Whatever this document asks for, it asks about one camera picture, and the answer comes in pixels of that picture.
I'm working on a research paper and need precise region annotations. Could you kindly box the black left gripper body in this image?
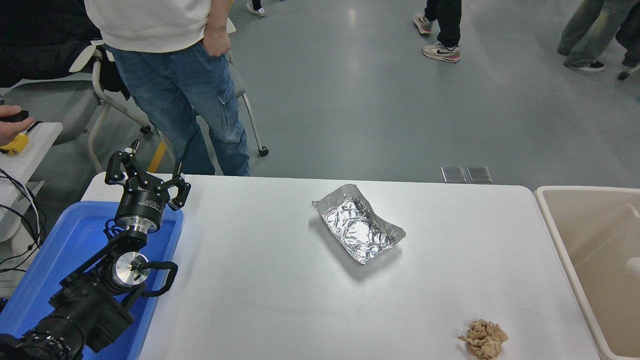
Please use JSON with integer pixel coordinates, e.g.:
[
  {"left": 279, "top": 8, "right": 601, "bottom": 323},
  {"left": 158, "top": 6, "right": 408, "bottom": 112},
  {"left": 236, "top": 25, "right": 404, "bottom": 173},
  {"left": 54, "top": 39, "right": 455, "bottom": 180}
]
[{"left": 115, "top": 176, "right": 171, "bottom": 227}]

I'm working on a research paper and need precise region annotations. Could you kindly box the crumpled tan paper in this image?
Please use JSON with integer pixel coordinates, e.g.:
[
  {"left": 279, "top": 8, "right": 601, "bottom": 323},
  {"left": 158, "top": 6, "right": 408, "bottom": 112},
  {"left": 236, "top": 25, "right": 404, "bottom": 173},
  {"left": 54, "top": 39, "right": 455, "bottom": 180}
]
[{"left": 458, "top": 319, "right": 509, "bottom": 360}]

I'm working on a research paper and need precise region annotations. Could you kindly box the person's hand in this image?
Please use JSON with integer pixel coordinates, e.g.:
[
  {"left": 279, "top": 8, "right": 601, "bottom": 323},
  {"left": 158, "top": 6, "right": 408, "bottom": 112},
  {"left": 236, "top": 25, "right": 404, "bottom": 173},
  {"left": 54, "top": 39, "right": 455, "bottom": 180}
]
[{"left": 0, "top": 105, "right": 36, "bottom": 146}]

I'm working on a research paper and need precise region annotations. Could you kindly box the standing person's left hand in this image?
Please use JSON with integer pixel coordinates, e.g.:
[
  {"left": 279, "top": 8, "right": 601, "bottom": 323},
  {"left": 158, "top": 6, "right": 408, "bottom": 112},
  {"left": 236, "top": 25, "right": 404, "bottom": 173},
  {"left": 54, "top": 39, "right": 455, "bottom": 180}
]
[{"left": 202, "top": 24, "right": 231, "bottom": 58}]

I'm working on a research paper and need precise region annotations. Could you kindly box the white wheeled chair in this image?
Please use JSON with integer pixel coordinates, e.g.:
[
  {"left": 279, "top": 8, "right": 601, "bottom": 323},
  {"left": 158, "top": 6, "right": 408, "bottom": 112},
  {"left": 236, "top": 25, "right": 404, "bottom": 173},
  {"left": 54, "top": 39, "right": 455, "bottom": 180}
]
[{"left": 69, "top": 17, "right": 270, "bottom": 174}]

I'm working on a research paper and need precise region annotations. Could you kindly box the white side table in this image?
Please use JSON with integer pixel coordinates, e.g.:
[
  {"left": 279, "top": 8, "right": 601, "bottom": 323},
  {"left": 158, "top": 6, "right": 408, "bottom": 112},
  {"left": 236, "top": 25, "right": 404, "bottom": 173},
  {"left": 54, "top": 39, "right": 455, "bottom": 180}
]
[{"left": 0, "top": 122, "right": 64, "bottom": 301}]

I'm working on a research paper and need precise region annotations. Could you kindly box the blue plastic tray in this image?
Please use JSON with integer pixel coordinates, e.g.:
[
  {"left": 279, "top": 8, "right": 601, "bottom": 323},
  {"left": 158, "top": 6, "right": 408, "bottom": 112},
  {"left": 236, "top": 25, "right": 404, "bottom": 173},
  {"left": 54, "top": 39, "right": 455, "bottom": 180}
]
[{"left": 0, "top": 201, "right": 184, "bottom": 360}]

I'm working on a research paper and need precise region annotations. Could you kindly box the person standing at table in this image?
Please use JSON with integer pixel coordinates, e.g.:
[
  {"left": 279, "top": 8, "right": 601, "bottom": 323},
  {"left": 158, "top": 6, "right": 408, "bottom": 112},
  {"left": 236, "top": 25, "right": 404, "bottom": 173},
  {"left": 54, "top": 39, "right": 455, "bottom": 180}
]
[{"left": 84, "top": 0, "right": 251, "bottom": 177}]

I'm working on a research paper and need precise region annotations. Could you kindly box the yellow tape measure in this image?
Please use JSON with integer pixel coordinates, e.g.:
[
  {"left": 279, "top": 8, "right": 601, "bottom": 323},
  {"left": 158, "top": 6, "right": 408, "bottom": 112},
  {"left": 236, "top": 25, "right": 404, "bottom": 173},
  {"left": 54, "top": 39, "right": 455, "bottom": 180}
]
[{"left": 0, "top": 132, "right": 29, "bottom": 156}]

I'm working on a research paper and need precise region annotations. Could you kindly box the black jacket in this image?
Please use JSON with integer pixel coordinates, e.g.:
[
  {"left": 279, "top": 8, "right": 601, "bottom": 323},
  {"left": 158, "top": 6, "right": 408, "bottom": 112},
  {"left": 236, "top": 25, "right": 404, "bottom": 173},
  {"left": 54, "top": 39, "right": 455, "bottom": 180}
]
[{"left": 0, "top": 0, "right": 132, "bottom": 100}]

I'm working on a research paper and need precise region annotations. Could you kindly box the crumpled silver foil tray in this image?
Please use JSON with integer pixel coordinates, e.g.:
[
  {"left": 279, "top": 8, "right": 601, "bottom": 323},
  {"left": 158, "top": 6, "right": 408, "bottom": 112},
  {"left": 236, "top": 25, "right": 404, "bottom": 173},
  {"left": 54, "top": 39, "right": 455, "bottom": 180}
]
[{"left": 312, "top": 183, "right": 407, "bottom": 265}]

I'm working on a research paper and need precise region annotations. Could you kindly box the silver floor plate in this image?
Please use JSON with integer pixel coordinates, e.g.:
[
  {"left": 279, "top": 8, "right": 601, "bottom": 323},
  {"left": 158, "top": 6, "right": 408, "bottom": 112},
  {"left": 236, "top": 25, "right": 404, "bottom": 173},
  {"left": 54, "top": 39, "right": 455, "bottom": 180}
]
[
  {"left": 467, "top": 166, "right": 493, "bottom": 184},
  {"left": 441, "top": 166, "right": 467, "bottom": 184}
]

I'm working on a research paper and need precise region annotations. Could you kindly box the person in pink-soled sneakers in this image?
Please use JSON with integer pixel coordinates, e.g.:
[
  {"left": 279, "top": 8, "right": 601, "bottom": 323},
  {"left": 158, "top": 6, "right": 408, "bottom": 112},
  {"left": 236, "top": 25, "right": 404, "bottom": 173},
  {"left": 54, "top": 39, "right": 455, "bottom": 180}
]
[{"left": 413, "top": 0, "right": 462, "bottom": 64}]

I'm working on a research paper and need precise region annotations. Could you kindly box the large pale bin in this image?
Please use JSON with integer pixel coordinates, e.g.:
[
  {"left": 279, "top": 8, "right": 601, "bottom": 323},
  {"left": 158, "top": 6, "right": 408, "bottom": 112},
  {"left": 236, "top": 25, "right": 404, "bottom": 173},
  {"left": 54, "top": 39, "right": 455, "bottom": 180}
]
[{"left": 533, "top": 186, "right": 640, "bottom": 360}]

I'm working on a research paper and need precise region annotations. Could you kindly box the person in olive trousers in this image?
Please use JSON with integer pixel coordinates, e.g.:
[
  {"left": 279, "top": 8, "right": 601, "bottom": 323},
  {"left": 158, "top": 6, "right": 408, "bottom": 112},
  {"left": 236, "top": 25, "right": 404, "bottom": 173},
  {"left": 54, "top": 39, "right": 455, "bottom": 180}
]
[{"left": 557, "top": 0, "right": 637, "bottom": 73}]

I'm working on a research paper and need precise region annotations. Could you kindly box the person in dark trousers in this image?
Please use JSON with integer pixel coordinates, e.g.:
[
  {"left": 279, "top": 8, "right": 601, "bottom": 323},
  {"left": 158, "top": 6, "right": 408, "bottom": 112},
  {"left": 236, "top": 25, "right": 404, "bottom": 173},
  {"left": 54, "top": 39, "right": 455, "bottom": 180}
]
[{"left": 615, "top": 4, "right": 640, "bottom": 69}]

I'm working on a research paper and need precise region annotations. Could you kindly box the black cable bundle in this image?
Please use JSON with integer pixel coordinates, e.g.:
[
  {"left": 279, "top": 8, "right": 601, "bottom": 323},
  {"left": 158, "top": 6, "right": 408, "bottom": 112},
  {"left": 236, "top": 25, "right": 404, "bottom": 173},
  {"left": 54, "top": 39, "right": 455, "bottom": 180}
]
[{"left": 0, "top": 168, "right": 47, "bottom": 274}]

